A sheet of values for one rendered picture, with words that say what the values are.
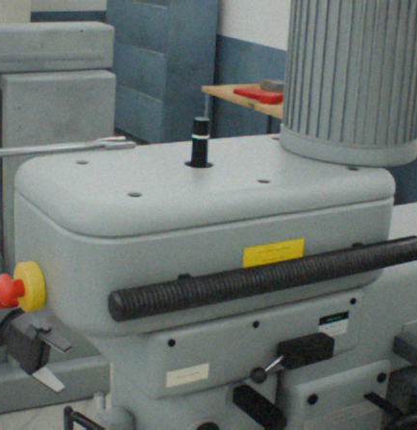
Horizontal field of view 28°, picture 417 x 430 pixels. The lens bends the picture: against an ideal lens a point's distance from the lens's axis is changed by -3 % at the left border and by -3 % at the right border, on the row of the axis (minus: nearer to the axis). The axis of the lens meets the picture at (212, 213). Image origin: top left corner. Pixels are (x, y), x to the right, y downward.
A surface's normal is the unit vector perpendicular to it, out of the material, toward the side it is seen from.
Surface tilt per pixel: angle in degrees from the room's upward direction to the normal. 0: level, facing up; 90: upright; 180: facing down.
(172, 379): 90
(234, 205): 63
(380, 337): 90
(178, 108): 90
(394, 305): 90
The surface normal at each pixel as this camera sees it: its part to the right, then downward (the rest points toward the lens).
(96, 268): -0.13, 0.30
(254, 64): -0.84, 0.11
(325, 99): -0.54, 0.23
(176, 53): 0.53, 0.29
